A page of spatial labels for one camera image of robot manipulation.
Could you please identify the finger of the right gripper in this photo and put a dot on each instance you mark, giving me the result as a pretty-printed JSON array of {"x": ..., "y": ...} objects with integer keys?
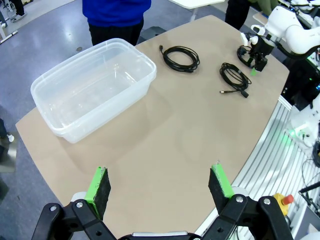
[
  {"x": 250, "y": 61},
  {"x": 261, "y": 63}
]

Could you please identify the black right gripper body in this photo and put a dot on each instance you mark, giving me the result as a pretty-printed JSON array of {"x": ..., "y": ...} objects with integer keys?
[{"x": 262, "y": 46}]

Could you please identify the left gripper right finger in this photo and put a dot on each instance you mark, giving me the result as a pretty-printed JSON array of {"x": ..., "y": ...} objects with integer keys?
[{"x": 220, "y": 190}]

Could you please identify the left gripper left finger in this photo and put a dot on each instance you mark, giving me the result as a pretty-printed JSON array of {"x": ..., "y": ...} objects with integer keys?
[{"x": 98, "y": 190}]

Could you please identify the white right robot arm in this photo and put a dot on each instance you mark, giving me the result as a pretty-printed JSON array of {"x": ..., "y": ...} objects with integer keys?
[{"x": 282, "y": 17}]

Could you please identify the bystander in black trousers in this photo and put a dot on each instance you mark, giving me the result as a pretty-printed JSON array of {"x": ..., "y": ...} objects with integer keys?
[{"x": 236, "y": 12}]

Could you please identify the black control cabinet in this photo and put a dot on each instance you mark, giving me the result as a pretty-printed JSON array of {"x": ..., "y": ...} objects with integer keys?
[{"x": 300, "y": 82}]

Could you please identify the yellow emergency stop button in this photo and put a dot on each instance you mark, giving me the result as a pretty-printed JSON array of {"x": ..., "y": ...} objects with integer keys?
[{"x": 281, "y": 200}]

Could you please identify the white desk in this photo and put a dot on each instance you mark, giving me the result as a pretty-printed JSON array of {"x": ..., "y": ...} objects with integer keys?
[{"x": 200, "y": 3}]

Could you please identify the clear plastic storage container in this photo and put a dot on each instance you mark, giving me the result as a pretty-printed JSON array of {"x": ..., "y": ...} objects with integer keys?
[{"x": 95, "y": 87}]

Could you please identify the loose robot wiring bundle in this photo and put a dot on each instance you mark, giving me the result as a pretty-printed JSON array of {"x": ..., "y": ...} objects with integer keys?
[{"x": 315, "y": 152}]

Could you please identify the person in blue hoodie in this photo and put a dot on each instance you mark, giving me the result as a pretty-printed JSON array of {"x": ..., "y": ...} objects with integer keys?
[{"x": 117, "y": 12}]

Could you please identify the bystander with grey shoes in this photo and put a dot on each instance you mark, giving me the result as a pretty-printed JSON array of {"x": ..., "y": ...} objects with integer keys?
[{"x": 18, "y": 8}]

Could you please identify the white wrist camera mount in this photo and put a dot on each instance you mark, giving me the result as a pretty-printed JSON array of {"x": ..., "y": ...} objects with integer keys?
[{"x": 257, "y": 29}]

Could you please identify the aluminium slotted base frame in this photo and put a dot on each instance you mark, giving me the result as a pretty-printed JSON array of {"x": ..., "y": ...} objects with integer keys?
[{"x": 270, "y": 155}]

